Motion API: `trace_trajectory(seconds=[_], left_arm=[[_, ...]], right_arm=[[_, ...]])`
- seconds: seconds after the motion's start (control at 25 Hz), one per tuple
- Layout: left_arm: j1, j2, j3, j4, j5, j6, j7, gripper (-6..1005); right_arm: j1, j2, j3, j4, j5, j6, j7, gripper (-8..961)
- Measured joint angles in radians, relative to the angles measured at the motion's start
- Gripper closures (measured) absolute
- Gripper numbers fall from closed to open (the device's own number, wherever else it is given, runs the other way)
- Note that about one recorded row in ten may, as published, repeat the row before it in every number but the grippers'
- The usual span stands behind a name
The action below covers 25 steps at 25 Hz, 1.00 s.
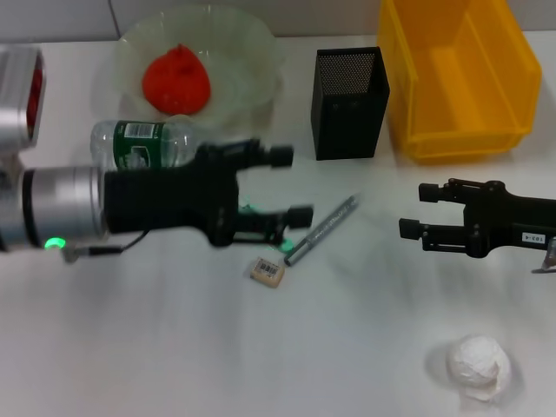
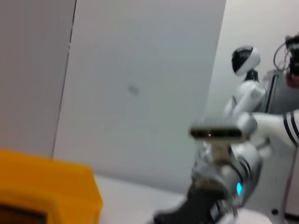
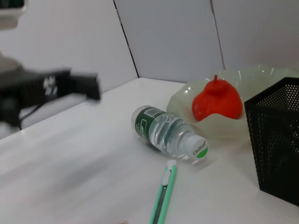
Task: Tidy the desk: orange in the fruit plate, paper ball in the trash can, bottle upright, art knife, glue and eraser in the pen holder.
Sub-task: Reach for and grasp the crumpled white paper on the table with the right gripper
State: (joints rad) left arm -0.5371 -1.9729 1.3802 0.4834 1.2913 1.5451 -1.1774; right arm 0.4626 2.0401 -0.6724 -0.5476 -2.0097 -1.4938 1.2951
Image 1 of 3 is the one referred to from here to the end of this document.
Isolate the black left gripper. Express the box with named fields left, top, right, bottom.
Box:
left=103, top=138, right=314, bottom=248

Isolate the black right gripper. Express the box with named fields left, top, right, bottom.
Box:
left=398, top=176, right=556, bottom=260

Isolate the orange fruit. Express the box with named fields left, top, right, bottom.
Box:
left=142, top=43, right=213, bottom=116

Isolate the white paper ball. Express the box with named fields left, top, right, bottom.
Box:
left=447, top=334, right=513, bottom=403

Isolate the clear green-label water bottle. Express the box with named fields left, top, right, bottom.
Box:
left=89, top=119, right=201, bottom=173

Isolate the grey marker pen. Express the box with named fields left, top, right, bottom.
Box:
left=284, top=192, right=362, bottom=267

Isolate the green utility knife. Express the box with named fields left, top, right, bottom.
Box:
left=238, top=195, right=296, bottom=256

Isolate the black mesh pen holder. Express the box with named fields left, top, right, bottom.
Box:
left=310, top=46, right=391, bottom=161

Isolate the beige barcode eraser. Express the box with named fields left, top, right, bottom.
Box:
left=249, top=255, right=287, bottom=288

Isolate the green glass fruit bowl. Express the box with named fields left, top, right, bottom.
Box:
left=113, top=3, right=283, bottom=131

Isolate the yellow plastic bin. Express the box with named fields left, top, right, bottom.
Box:
left=376, top=0, right=543, bottom=165

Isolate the right arm cable plug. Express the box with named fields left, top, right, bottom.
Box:
left=532, top=237, right=556, bottom=274

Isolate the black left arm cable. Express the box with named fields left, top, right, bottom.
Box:
left=60, top=229, right=151, bottom=264

